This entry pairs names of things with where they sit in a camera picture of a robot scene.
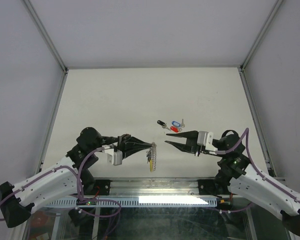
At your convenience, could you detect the large steel keyring yellow handle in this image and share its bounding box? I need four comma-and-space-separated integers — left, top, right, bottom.
146, 142, 157, 173

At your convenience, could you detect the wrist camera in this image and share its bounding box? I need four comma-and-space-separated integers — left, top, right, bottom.
197, 131, 217, 152
102, 144, 123, 166

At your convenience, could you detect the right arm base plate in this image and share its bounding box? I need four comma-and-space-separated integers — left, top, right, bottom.
197, 179, 230, 198

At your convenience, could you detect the red key tag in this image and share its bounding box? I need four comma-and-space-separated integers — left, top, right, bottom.
170, 126, 179, 133

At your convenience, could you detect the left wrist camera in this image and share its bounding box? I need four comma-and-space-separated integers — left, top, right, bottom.
102, 144, 123, 166

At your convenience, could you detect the aluminium front rail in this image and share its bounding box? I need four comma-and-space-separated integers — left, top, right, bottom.
95, 177, 214, 197

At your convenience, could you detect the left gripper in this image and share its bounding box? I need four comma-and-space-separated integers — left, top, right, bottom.
101, 133, 152, 160

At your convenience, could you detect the slotted cable duct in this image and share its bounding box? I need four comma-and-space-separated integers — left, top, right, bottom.
46, 195, 217, 209

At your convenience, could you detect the silver key with blue tag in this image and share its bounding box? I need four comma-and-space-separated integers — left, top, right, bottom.
180, 119, 185, 128

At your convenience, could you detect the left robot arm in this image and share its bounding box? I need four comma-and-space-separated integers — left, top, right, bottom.
0, 127, 154, 229

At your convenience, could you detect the silver key with black tag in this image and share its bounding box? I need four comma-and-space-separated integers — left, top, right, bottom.
162, 124, 171, 131

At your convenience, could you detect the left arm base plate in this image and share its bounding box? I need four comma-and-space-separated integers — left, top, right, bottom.
83, 179, 112, 196

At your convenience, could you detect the black key tag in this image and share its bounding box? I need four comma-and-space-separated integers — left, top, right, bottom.
157, 120, 166, 126

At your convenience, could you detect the blue key tag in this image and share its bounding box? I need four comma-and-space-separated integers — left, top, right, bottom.
171, 121, 181, 127

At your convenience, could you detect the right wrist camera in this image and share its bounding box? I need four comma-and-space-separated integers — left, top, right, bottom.
197, 131, 217, 152

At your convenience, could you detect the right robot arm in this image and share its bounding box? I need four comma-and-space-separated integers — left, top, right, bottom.
168, 128, 300, 237

